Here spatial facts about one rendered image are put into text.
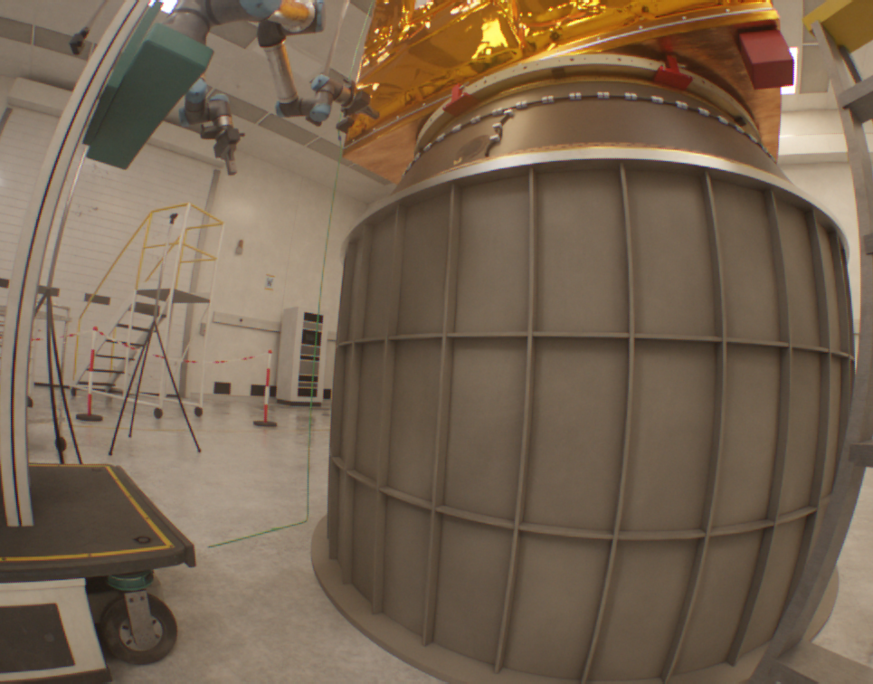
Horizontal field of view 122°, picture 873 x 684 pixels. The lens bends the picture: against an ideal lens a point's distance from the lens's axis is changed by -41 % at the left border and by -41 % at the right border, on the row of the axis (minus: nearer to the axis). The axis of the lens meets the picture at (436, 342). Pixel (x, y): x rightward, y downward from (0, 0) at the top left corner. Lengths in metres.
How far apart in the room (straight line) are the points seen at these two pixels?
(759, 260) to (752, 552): 0.63
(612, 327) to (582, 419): 0.18
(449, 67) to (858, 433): 1.70
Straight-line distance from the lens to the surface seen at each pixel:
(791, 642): 0.72
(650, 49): 1.51
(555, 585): 0.90
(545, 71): 1.44
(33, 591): 0.83
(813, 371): 1.11
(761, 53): 1.45
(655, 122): 1.15
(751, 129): 1.82
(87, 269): 8.02
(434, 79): 1.81
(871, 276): 0.74
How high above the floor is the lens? 0.68
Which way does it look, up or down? 6 degrees up
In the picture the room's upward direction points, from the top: 4 degrees clockwise
